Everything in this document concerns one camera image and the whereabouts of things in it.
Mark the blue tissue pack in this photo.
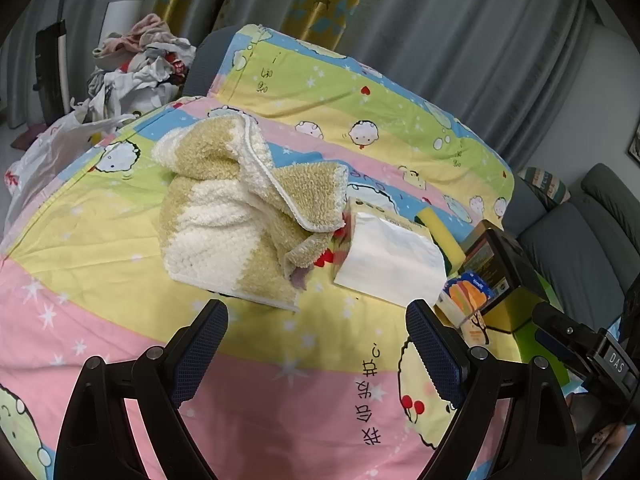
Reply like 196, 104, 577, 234
440, 271, 496, 321

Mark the cartoon printed blanket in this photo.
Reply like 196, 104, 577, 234
0, 24, 626, 480

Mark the open beige tissue pack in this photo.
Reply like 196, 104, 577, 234
332, 196, 448, 308

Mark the beige white fluffy towel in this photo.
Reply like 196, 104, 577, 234
151, 112, 350, 312

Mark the yellow green sponge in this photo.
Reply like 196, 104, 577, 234
417, 208, 466, 271

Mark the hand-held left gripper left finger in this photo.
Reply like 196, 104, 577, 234
54, 299, 230, 480

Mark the grey sofa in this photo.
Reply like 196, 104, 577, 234
500, 160, 640, 321

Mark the gold patterned curtain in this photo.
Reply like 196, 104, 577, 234
152, 0, 366, 46

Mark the grey curtain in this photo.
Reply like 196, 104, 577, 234
0, 0, 626, 171

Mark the grey upholstered backrest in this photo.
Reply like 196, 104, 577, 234
180, 27, 236, 98

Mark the tree print tissue pack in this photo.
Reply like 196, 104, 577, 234
435, 302, 491, 346

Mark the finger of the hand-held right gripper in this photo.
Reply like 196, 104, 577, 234
535, 327, 596, 391
531, 301, 606, 356

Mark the green plastic sheet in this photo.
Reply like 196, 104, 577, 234
515, 270, 576, 396

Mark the patterned cushion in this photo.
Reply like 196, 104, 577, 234
517, 166, 571, 206

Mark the black upright appliance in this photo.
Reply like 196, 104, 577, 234
32, 0, 68, 126

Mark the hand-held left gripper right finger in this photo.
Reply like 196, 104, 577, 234
405, 300, 583, 480

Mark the white bin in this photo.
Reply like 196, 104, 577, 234
102, 0, 146, 36

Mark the white plastic bag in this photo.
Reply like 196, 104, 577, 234
5, 110, 138, 201

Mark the pile of clothes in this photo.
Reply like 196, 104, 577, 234
87, 14, 198, 116

